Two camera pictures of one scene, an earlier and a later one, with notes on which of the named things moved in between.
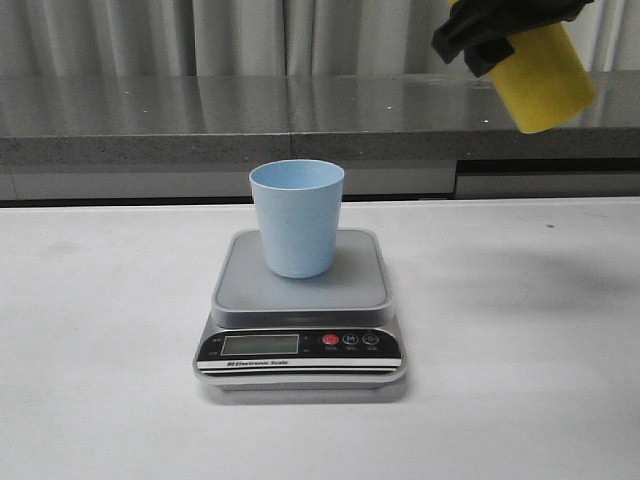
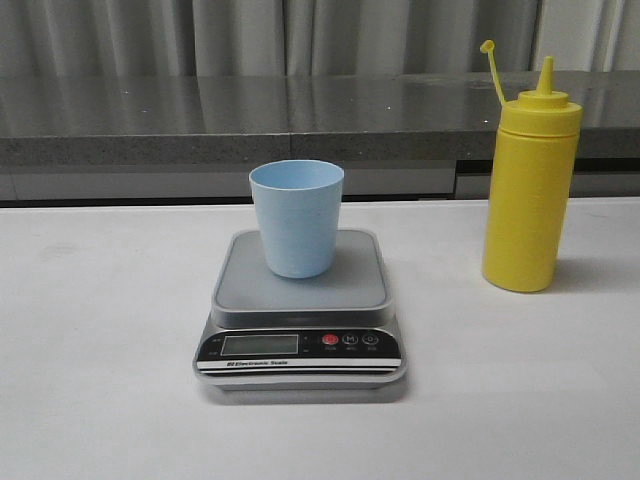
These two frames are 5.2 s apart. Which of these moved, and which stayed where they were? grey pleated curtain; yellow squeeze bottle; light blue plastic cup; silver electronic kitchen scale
Moved: yellow squeeze bottle
Stayed: silver electronic kitchen scale; light blue plastic cup; grey pleated curtain
